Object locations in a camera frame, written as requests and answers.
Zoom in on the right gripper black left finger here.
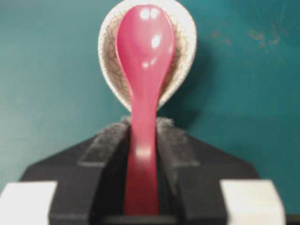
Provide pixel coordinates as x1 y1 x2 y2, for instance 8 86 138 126
20 117 130 225

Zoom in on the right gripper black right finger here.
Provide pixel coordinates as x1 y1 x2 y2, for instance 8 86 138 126
156 117 260 225

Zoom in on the red plastic soup spoon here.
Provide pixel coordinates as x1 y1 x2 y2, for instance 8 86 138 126
116 4 176 216

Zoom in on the speckled ceramic spoon rest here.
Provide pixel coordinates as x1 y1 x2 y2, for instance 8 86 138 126
97 0 197 111

